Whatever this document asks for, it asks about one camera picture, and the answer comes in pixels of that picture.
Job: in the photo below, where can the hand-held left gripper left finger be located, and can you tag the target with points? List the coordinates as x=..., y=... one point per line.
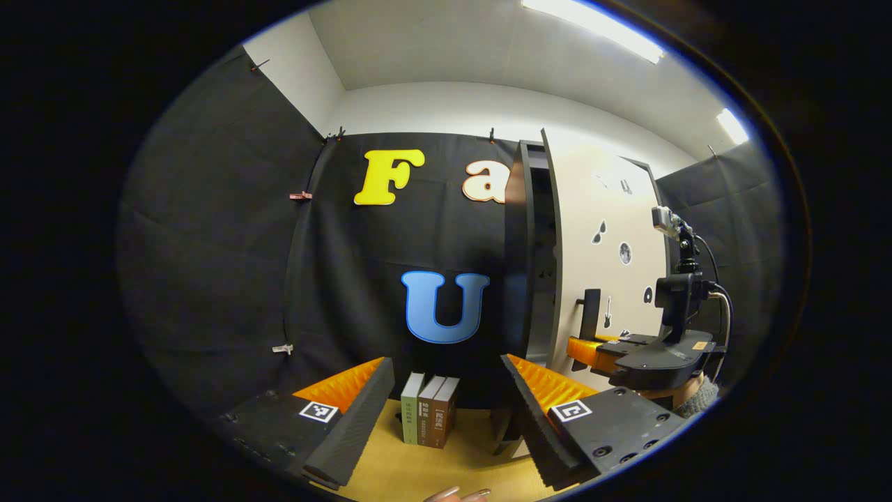
x=362, y=425

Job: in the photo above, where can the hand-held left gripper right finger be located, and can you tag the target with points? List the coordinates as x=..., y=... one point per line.
x=536, y=425

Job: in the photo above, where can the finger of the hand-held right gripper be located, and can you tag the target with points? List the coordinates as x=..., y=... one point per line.
x=631, y=341

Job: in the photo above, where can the green book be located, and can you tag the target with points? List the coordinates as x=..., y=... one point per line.
x=412, y=411

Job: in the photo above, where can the grey book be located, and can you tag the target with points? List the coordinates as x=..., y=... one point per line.
x=428, y=415

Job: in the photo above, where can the brown book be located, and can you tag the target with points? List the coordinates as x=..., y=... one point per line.
x=446, y=415

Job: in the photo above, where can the white clip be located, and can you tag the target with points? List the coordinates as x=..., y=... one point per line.
x=282, y=348

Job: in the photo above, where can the short ceiling light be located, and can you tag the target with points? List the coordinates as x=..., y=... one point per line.
x=733, y=127

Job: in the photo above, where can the black backdrop cloth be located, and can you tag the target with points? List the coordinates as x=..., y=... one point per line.
x=230, y=244

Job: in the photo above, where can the long ceiling light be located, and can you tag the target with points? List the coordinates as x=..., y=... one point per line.
x=599, y=28

